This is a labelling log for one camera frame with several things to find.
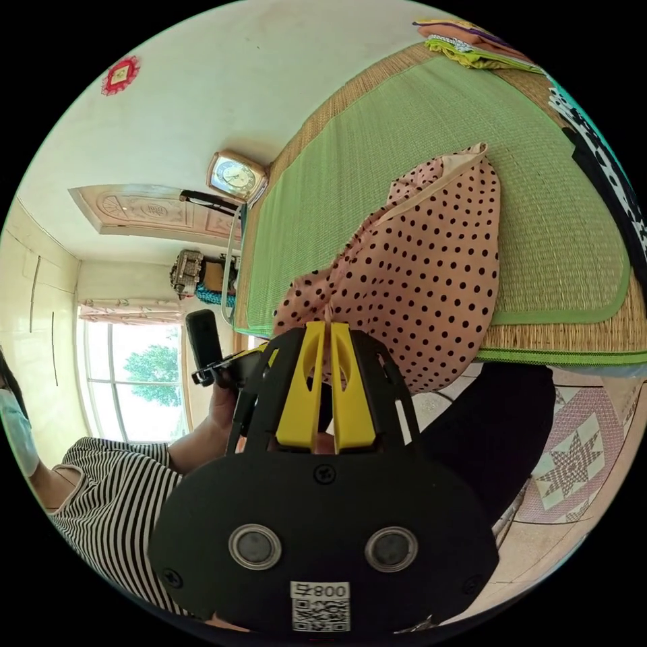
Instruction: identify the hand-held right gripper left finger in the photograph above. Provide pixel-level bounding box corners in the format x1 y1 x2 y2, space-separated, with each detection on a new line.
275 321 325 451

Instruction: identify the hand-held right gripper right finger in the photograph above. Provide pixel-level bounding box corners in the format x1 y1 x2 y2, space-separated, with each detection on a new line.
330 321 378 454

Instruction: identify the pink polka dot short sleeve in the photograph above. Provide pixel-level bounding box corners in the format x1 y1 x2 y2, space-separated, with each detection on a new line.
272 143 502 396

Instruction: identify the person's left forearm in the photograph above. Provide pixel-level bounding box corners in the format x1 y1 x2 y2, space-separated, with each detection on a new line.
165 410 235 474

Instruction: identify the person's left hand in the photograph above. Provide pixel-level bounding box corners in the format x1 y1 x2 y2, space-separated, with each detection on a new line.
208 376 249 439

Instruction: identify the person's right hand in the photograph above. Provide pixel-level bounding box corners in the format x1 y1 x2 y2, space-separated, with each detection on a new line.
208 610 256 634

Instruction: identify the window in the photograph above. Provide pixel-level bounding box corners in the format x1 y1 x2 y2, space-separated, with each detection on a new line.
77 319 192 447

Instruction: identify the flowered curtain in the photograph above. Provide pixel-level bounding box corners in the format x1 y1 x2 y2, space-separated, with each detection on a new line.
77 298 184 326

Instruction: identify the person's body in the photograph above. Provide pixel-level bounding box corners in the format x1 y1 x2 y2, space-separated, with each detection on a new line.
0 348 558 621

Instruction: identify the wooden door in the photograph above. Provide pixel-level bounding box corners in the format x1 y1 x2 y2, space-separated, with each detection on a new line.
67 183 245 242

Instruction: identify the star patterned floor mat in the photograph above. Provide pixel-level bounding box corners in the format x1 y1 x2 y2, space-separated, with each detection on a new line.
514 385 634 526

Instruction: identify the bed with green woven mat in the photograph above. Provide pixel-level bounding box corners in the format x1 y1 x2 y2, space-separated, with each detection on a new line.
232 40 647 369

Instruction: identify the black and white dotted garment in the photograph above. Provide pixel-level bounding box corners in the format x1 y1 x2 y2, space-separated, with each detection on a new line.
547 87 647 286

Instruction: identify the pile of clothes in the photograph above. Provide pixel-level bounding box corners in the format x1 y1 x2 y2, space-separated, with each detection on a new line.
413 18 546 75

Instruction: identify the square wall clock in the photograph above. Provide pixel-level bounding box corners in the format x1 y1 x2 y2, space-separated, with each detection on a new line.
206 149 270 207

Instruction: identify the red wall ornament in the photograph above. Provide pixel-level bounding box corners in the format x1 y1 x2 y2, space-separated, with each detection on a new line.
100 55 142 98

